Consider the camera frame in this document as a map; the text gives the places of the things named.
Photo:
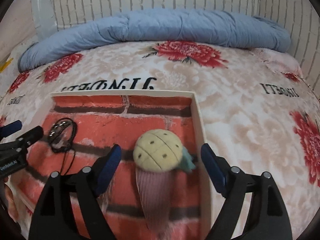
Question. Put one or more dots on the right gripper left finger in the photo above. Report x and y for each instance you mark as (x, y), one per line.
(53, 217)

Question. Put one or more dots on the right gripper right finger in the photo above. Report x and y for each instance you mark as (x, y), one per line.
(267, 217)

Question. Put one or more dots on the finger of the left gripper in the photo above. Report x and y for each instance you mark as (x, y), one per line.
(23, 142)
(10, 129)

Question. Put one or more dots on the plush ice cream toy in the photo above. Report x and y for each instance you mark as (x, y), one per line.
(157, 154)

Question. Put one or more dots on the person left hand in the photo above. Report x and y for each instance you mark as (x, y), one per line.
(11, 207)

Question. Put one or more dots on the white tray brick lining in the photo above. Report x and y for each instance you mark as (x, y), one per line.
(105, 118)

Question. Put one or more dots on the yellow cloth strip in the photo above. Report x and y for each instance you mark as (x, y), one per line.
(5, 64)

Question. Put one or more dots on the floral red bed blanket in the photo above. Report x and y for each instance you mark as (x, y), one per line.
(256, 119)

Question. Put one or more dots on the clear plastic sheet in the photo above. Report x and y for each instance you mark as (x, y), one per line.
(44, 18)

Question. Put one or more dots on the rolled blue quilt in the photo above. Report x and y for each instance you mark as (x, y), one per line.
(221, 28)

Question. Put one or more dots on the pink pillow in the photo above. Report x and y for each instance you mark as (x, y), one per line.
(278, 62)

